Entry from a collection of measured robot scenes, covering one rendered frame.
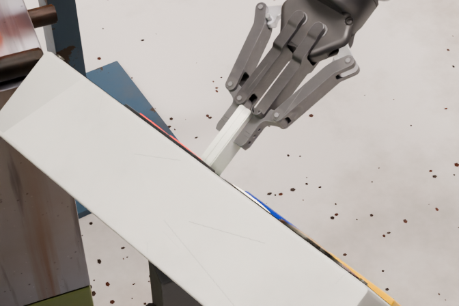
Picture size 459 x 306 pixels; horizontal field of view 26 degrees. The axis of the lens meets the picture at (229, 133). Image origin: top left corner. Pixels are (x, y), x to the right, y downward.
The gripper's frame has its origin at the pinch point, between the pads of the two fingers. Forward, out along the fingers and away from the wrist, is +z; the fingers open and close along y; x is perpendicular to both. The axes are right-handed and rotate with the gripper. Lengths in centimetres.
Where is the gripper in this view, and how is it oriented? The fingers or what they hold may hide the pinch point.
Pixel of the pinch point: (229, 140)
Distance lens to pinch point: 98.6
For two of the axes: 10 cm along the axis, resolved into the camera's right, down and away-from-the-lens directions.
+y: -7.2, -5.1, 4.7
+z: -6.0, 8.0, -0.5
